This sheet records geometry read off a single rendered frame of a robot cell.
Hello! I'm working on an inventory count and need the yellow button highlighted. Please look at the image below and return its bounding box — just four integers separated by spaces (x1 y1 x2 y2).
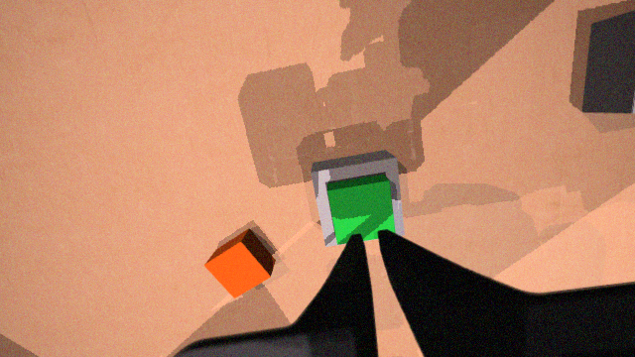
582 10 635 113

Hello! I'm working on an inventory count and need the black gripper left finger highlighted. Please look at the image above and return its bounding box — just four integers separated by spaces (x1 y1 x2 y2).
174 234 379 357

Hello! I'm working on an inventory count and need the orange cube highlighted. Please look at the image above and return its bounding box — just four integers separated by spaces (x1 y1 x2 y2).
205 228 276 298

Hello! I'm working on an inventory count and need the green button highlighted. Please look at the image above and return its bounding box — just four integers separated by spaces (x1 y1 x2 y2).
311 150 405 247

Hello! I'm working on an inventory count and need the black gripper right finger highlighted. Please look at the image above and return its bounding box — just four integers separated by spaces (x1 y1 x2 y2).
378 229 635 357

